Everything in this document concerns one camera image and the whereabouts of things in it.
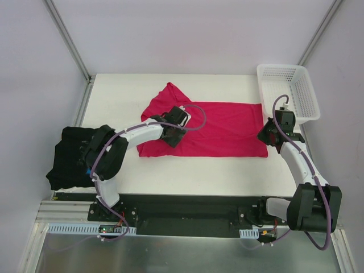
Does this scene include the pink t shirt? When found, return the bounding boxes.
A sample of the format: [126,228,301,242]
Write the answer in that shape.
[137,82,268,158]

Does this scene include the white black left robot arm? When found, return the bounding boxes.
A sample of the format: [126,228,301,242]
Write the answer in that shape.
[82,106,191,221]

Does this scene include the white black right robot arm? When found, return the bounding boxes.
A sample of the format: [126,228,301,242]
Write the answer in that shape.
[256,107,342,233]

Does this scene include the white perforated plastic basket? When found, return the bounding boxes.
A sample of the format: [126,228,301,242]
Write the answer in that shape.
[257,64,321,125]

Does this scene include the white red folded shirt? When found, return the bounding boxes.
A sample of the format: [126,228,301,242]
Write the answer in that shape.
[53,187,96,194]

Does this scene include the black folded t shirt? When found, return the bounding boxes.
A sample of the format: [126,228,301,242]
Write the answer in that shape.
[46,126,95,191]

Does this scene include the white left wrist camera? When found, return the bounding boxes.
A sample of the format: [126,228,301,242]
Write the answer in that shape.
[179,105,192,127]

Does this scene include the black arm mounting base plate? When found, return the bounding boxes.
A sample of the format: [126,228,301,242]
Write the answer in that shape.
[55,193,286,238]

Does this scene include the white slotted cable duct right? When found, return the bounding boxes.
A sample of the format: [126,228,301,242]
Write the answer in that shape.
[239,229,259,239]

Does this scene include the white slotted cable duct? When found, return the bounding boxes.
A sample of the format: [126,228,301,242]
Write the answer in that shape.
[48,223,137,236]
[239,229,259,239]

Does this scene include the white slotted cable duct left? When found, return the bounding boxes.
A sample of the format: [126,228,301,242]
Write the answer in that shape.
[48,223,137,236]

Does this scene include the aluminium frame rail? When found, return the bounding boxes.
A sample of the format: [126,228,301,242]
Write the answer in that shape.
[36,200,94,221]

